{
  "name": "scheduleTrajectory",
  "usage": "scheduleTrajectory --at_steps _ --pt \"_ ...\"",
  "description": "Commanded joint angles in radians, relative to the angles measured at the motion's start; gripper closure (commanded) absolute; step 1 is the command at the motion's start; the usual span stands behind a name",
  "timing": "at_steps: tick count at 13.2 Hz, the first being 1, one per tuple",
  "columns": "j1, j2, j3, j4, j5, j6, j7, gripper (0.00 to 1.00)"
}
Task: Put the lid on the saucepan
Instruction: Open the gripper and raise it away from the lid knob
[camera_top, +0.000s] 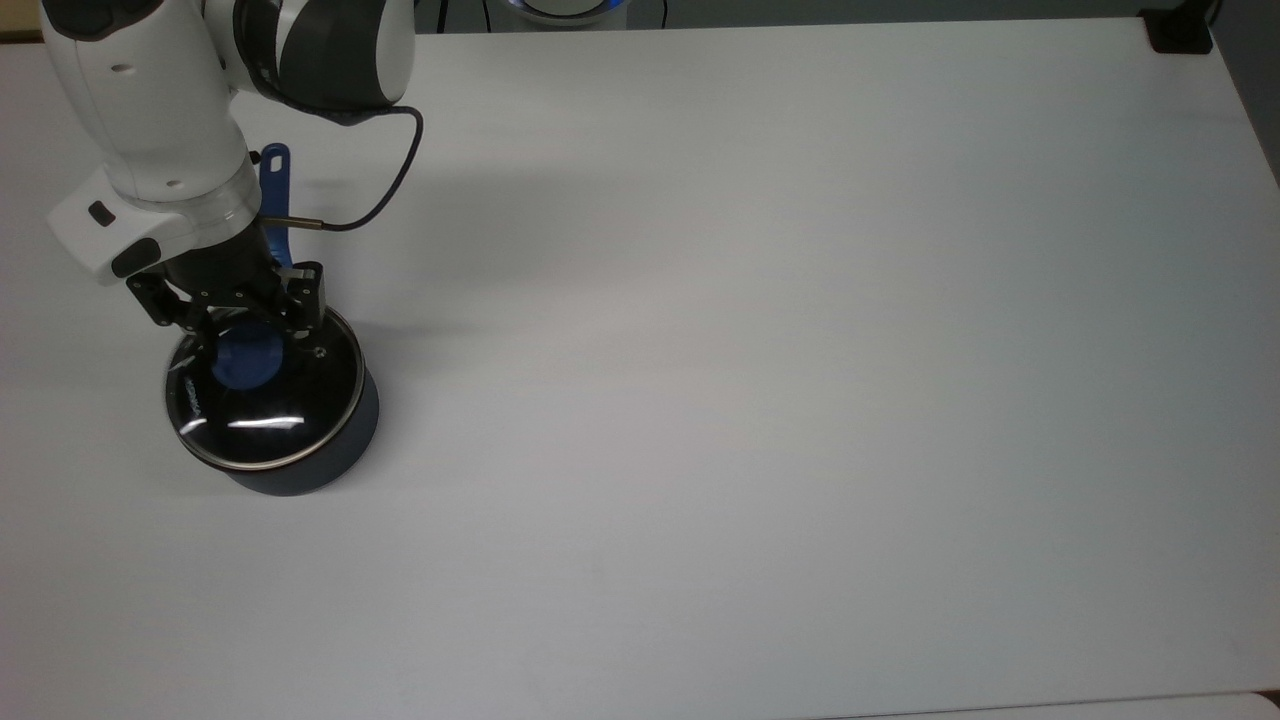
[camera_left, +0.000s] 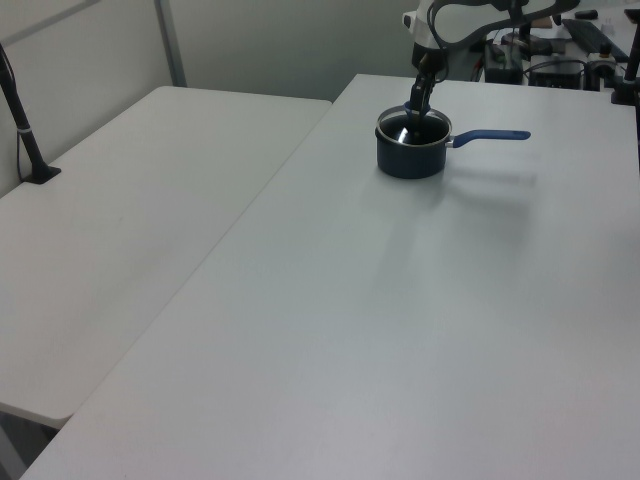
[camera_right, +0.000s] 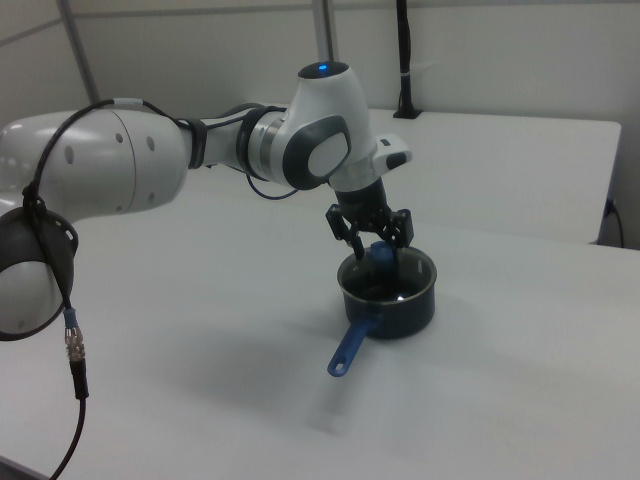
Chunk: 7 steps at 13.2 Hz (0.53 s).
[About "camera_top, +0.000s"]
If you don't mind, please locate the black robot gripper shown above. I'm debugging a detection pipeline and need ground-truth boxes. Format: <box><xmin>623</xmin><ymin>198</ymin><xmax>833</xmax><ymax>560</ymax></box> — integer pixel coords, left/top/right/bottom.
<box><xmin>125</xmin><ymin>222</ymin><xmax>327</xmax><ymax>369</ymax></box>

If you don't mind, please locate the glass lid with blue knob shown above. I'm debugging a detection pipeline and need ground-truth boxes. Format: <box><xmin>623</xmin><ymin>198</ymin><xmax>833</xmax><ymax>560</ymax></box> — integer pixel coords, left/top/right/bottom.
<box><xmin>166</xmin><ymin>305</ymin><xmax>364</xmax><ymax>472</ymax></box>

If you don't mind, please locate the black clamp block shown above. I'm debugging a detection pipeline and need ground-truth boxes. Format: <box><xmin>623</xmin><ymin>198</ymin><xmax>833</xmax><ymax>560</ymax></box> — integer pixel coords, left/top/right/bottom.
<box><xmin>1140</xmin><ymin>4</ymin><xmax>1215</xmax><ymax>55</ymax></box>

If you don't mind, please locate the black saucepan with blue handle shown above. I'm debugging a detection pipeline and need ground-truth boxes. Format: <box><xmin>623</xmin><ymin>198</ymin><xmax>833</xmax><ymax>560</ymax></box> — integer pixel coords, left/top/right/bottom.
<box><xmin>164</xmin><ymin>143</ymin><xmax>381</xmax><ymax>498</ymax></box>

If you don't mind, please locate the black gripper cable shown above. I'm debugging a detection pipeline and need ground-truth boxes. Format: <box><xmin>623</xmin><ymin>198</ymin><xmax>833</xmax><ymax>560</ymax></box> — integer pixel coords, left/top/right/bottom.
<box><xmin>262</xmin><ymin>104</ymin><xmax>425</xmax><ymax>233</ymax></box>

